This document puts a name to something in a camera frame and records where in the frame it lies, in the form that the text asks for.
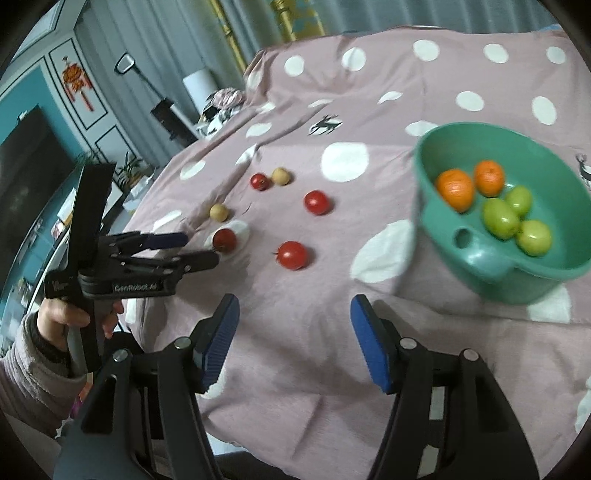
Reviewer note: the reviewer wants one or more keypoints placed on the small orange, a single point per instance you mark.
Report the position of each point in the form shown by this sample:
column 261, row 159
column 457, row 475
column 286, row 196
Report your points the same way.
column 489, row 178

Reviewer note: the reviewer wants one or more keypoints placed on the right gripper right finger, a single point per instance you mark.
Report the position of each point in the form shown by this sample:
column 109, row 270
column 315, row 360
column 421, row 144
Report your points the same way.
column 419, row 441

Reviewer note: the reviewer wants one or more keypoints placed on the pink polka dot blanket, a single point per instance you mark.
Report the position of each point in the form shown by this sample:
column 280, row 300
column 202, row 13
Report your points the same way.
column 343, row 114

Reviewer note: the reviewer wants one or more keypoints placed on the pile of clothes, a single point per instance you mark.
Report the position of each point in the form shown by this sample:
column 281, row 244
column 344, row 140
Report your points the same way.
column 219, row 108

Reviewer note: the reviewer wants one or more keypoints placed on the green plastic bowl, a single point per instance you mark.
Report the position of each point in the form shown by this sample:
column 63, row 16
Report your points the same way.
column 499, row 270

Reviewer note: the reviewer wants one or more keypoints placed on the red tomato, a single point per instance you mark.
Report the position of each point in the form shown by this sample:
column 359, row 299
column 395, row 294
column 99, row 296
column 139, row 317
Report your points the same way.
column 224, row 241
column 292, row 255
column 317, row 203
column 259, row 182

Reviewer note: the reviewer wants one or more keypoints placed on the tan fruit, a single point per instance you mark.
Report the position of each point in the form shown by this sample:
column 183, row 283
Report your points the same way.
column 219, row 212
column 281, row 176

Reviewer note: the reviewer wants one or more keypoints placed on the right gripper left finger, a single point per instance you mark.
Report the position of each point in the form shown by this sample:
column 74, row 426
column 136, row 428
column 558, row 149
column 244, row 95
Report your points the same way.
column 188, row 366

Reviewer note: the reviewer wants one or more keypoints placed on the yellow patterned curtain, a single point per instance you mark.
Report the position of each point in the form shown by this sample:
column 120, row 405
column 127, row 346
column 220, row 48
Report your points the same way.
column 249, row 26

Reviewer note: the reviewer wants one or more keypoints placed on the red chinese knot decoration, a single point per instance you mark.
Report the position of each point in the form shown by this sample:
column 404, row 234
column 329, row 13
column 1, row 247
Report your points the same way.
column 76, row 82

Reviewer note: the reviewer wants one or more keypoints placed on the large green fruit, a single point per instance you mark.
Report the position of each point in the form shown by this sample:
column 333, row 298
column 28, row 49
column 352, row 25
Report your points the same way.
column 500, row 219

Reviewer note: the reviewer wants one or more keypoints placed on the large orange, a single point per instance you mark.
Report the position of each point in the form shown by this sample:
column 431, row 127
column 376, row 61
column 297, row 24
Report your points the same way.
column 456, row 187

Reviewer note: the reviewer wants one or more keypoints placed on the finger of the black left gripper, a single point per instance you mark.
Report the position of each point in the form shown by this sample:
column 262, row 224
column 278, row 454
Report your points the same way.
column 127, row 266
column 135, row 242

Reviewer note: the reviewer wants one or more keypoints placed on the left hand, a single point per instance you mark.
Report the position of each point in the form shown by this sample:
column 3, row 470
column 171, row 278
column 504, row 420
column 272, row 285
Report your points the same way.
column 56, row 316

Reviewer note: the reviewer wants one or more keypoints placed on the black television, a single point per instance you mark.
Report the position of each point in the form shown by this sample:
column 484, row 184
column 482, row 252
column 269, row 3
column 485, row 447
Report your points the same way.
column 33, row 165

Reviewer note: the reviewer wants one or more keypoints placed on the left forearm grey sleeve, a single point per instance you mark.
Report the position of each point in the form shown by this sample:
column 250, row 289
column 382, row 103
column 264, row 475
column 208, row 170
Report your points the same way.
column 38, row 386

